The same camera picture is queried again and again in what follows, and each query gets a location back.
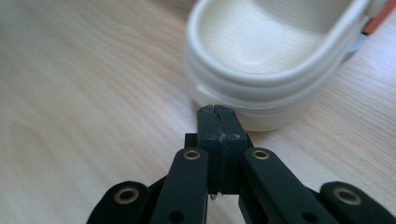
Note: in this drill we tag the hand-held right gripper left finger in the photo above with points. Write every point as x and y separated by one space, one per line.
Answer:
209 130

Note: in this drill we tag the cream clog with holes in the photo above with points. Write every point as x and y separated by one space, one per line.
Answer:
264 46

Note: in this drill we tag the white shoe rack orange posts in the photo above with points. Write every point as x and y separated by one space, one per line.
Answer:
378 18

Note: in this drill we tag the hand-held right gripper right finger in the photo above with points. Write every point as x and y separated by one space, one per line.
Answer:
229 133

